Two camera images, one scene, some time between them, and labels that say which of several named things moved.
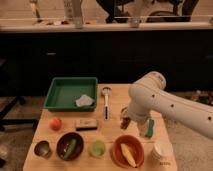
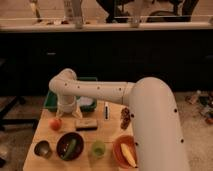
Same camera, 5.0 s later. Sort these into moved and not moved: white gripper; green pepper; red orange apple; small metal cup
Moved: white gripper
Not moved: red orange apple; green pepper; small metal cup
